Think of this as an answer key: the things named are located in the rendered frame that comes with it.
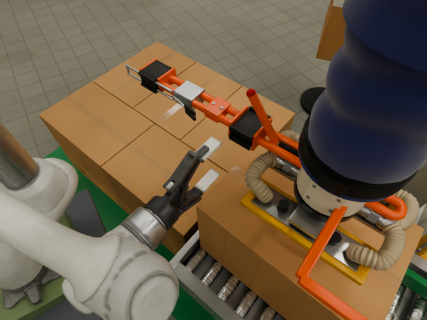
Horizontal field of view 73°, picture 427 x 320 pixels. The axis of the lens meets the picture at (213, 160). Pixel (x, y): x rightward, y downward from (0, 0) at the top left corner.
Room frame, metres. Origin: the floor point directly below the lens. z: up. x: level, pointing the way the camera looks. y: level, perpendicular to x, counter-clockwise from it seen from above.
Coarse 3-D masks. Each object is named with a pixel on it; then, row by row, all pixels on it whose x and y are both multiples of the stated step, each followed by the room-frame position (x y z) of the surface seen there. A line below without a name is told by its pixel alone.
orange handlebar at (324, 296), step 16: (176, 80) 0.71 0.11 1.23; (208, 96) 0.63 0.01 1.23; (208, 112) 0.57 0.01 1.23; (224, 112) 0.59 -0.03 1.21; (272, 144) 0.46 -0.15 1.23; (288, 144) 0.46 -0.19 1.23; (288, 160) 0.41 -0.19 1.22; (336, 208) 0.28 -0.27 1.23; (384, 208) 0.28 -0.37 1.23; (400, 208) 0.28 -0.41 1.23; (336, 224) 0.24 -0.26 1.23; (320, 240) 0.21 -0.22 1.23; (304, 272) 0.14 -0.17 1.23; (304, 288) 0.12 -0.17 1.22; (320, 288) 0.12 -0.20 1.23; (336, 304) 0.09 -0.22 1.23
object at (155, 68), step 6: (156, 60) 0.78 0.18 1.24; (144, 66) 0.75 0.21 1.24; (150, 66) 0.75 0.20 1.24; (156, 66) 0.75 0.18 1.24; (162, 66) 0.75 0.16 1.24; (168, 66) 0.75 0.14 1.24; (150, 72) 0.72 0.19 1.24; (156, 72) 0.72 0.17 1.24; (162, 72) 0.72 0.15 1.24; (168, 72) 0.72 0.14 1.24; (174, 72) 0.74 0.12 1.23; (156, 78) 0.70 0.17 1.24; (162, 78) 0.70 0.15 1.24; (168, 78) 0.72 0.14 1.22; (162, 90) 0.69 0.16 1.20
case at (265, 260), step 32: (224, 192) 0.47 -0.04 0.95; (288, 192) 0.47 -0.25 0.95; (224, 224) 0.36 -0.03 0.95; (256, 224) 0.36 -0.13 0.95; (352, 224) 0.36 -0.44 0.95; (416, 224) 0.36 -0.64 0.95; (224, 256) 0.34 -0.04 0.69; (256, 256) 0.27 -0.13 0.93; (288, 256) 0.26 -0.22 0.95; (256, 288) 0.24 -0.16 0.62; (288, 288) 0.19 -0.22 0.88; (352, 288) 0.17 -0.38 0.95; (384, 288) 0.17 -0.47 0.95
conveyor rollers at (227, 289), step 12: (204, 252) 0.40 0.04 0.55; (192, 264) 0.35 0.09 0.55; (216, 264) 0.35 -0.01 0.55; (204, 276) 0.30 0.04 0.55; (216, 276) 0.30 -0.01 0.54; (228, 288) 0.25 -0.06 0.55; (240, 300) 0.21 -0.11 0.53; (252, 300) 0.21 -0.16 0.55; (396, 300) 0.21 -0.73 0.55; (420, 300) 0.21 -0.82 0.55; (240, 312) 0.17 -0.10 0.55; (264, 312) 0.17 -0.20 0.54; (276, 312) 0.17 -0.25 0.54; (420, 312) 0.17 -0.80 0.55
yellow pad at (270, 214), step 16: (256, 208) 0.34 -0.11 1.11; (272, 208) 0.33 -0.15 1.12; (288, 208) 0.33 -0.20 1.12; (272, 224) 0.29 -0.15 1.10; (288, 224) 0.29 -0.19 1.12; (304, 240) 0.25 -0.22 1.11; (336, 240) 0.24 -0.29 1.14; (352, 240) 0.25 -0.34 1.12; (320, 256) 0.21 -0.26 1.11; (336, 256) 0.21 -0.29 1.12; (352, 272) 0.17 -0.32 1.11; (368, 272) 0.17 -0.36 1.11
